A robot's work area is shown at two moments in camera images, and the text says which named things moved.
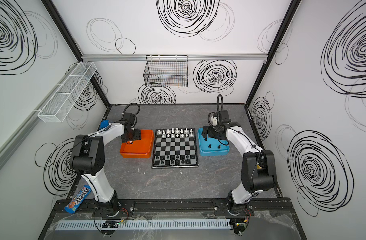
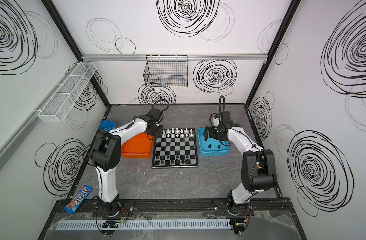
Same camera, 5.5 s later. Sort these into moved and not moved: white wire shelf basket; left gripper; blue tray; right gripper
Moved: left gripper
Not moved: blue tray; white wire shelf basket; right gripper
